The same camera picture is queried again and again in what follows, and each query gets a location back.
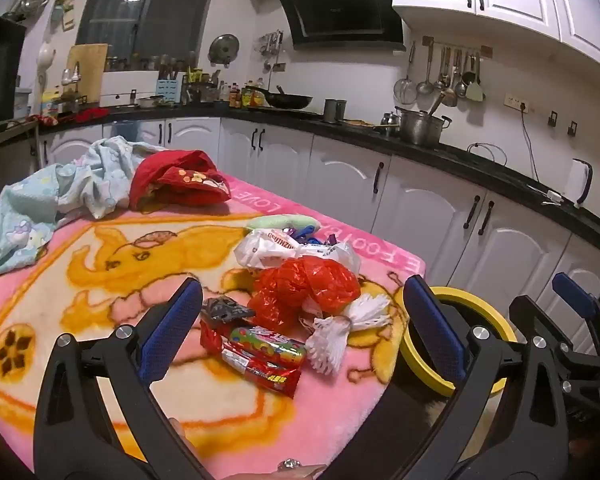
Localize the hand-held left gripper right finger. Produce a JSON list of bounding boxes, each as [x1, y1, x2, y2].
[[380, 275, 578, 480]]

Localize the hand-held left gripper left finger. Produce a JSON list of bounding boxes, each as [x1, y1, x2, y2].
[[32, 276, 216, 480]]

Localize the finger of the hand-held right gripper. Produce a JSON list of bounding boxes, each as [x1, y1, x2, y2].
[[551, 272, 600, 356], [509, 294, 576, 361]]

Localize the dark grey wrapper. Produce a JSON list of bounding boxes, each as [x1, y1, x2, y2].
[[201, 297, 257, 333]]

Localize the white pleated paper liner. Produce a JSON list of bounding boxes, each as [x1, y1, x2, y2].
[[347, 294, 396, 332], [305, 317, 355, 377]]

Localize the white plastic bag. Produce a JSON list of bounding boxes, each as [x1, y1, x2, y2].
[[234, 227, 362, 278]]

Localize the red plastic bag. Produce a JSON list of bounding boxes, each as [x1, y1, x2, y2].
[[248, 255, 362, 333]]

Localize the person's left hand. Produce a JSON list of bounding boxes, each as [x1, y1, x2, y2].
[[167, 417, 328, 480]]

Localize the pink printed blanket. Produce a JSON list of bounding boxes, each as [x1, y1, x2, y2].
[[0, 172, 426, 480]]

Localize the rainbow candy packet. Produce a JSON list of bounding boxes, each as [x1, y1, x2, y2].
[[221, 325, 308, 368]]

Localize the white black-edged appliance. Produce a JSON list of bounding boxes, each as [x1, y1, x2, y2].
[[566, 158, 594, 209]]

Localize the red snack wrapper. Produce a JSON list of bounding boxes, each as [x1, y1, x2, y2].
[[200, 320, 302, 399]]

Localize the red embroidered cloth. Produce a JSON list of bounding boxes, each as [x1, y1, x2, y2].
[[129, 150, 233, 211]]

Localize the light green plush cloth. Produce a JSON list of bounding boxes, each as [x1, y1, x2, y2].
[[245, 214, 322, 234]]

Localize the black kitchen countertop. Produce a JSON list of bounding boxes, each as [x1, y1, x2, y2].
[[0, 100, 600, 251]]

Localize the white lower cabinets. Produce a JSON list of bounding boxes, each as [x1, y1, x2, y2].
[[37, 117, 600, 376]]

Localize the light blue printed cloth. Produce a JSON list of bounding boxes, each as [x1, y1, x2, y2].
[[0, 136, 168, 278]]

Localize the large steel pot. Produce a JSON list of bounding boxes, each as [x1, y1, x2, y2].
[[396, 107, 453, 147]]

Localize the small steel kettle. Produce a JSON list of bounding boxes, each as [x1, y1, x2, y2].
[[379, 110, 401, 137]]

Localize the red dish cloth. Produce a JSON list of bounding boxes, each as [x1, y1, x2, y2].
[[27, 106, 108, 127]]

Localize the blue knife block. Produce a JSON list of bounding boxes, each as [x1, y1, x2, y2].
[[157, 77, 183, 106]]

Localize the metal cup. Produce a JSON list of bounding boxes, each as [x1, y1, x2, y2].
[[323, 98, 347, 124]]

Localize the row of condiment bottles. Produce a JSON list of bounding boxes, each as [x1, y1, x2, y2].
[[220, 77, 267, 109]]

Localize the row of hanging kitchen utensils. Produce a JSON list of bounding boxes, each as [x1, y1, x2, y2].
[[394, 36, 493, 108]]

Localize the black wok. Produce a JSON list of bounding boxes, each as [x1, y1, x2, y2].
[[252, 85, 314, 110]]

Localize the row of windowsill jars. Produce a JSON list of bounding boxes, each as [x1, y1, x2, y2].
[[105, 52, 201, 73]]

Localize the chrome faucet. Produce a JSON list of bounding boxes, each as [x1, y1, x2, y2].
[[60, 62, 82, 102]]

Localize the wooden cutting board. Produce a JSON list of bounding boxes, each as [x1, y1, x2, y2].
[[66, 43, 109, 106]]

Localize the steel pot lid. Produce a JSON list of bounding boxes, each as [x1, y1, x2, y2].
[[208, 33, 239, 66]]

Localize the white plastic ladle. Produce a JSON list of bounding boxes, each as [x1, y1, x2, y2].
[[36, 42, 57, 101]]

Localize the black microwave oven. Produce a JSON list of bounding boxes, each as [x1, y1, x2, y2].
[[0, 12, 27, 128]]

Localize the dark kitchen window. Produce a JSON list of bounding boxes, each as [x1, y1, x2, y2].
[[75, 0, 221, 58]]

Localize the black range hood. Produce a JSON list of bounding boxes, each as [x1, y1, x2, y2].
[[272, 0, 406, 51]]

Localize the stacked steel bowls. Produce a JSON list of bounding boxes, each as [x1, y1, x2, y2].
[[2, 0, 56, 23]]

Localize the steel wire loop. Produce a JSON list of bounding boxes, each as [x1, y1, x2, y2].
[[467, 142, 508, 167]]

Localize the black power cable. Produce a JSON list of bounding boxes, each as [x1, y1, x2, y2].
[[520, 107, 543, 183]]

